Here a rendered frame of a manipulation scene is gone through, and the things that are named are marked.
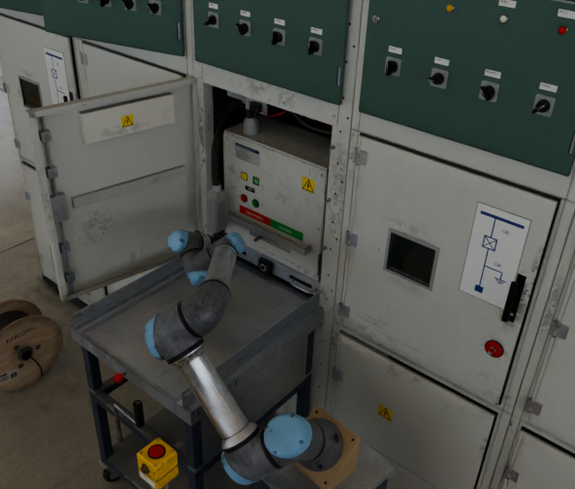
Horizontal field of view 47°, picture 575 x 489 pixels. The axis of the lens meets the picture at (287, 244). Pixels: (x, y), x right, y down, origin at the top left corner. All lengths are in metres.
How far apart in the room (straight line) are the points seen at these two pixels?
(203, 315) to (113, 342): 0.65
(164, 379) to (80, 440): 1.09
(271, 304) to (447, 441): 0.79
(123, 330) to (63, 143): 0.67
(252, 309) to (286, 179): 0.49
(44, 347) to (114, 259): 0.95
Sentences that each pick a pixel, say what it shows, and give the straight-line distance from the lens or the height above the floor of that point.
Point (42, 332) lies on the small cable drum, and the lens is 3.39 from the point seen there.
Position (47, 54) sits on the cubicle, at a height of 1.47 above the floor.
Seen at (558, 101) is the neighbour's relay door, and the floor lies 1.83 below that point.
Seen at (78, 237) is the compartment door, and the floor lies 1.07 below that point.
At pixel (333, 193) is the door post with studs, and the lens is 2.19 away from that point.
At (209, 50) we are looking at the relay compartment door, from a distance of 2.36.
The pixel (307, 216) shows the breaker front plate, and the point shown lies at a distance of 2.36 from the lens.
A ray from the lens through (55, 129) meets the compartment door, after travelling 2.31.
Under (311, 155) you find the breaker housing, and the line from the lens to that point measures 2.32.
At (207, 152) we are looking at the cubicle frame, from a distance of 2.57.
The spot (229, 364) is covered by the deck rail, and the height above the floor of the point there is 0.89.
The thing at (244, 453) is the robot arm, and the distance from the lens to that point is 1.86.
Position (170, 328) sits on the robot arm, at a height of 1.22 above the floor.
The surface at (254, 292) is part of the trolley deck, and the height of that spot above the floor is 0.85.
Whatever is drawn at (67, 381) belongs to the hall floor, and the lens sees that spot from 3.50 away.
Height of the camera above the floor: 2.35
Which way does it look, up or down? 32 degrees down
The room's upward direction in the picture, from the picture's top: 2 degrees clockwise
